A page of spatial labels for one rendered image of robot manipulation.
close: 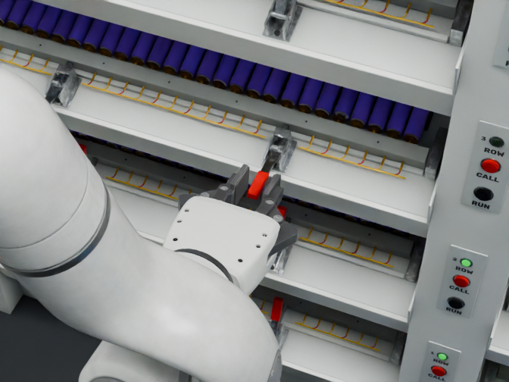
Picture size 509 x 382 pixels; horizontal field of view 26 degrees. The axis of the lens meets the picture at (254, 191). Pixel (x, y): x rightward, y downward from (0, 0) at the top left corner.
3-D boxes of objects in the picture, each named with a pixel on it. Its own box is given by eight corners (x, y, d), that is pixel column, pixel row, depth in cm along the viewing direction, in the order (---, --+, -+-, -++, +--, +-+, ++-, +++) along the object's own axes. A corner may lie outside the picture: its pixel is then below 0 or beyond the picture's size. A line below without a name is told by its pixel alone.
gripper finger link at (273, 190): (249, 232, 113) (272, 195, 118) (279, 241, 112) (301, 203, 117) (252, 208, 111) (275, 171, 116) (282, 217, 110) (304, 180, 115)
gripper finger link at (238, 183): (196, 215, 114) (220, 179, 119) (224, 223, 114) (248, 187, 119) (197, 191, 112) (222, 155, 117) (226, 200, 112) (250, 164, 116)
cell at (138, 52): (167, 20, 130) (145, 67, 128) (153, 17, 130) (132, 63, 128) (163, 12, 128) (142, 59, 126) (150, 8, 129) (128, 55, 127)
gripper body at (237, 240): (142, 301, 107) (188, 232, 115) (239, 333, 105) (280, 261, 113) (143, 243, 102) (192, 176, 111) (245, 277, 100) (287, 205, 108)
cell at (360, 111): (383, 79, 124) (365, 129, 122) (367, 75, 124) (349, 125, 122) (383, 71, 122) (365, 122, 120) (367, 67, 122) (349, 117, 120)
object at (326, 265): (408, 333, 136) (410, 300, 123) (-21, 193, 150) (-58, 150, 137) (457, 189, 142) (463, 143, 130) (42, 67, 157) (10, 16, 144)
